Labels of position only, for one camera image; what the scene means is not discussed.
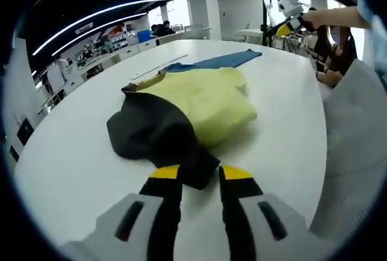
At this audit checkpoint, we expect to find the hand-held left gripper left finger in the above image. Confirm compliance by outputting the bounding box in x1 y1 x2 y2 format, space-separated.
60 164 184 261

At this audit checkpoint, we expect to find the grey mesh chair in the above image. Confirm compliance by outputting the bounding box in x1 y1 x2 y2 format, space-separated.
184 24 209 40

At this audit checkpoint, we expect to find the black chair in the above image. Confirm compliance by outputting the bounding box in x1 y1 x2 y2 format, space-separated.
16 117 34 146

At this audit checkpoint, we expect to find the white flat strip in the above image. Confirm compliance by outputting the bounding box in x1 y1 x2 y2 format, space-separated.
128 53 189 81

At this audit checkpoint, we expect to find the row of white cabinets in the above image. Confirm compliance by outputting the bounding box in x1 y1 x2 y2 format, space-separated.
36 36 188 114

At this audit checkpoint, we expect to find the white pillar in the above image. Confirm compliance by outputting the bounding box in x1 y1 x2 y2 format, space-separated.
187 0 223 41

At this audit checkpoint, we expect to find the white board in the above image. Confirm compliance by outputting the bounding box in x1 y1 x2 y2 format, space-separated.
47 61 65 89

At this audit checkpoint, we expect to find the person's grey clothing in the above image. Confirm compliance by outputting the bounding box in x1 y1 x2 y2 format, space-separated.
308 58 387 243

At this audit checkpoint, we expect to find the yellow garment with dark sleeves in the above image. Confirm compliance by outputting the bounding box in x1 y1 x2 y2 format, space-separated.
106 48 263 191

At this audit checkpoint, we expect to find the person's right hand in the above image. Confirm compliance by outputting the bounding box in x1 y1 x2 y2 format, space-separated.
303 8 327 31

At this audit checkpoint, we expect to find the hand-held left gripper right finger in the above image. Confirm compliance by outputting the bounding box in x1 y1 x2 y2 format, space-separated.
218 165 326 261

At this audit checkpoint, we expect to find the white background table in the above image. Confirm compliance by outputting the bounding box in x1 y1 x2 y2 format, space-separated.
235 27 264 44

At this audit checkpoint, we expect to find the ceiling light strip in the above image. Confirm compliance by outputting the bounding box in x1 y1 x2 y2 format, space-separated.
51 12 146 59
31 0 176 57

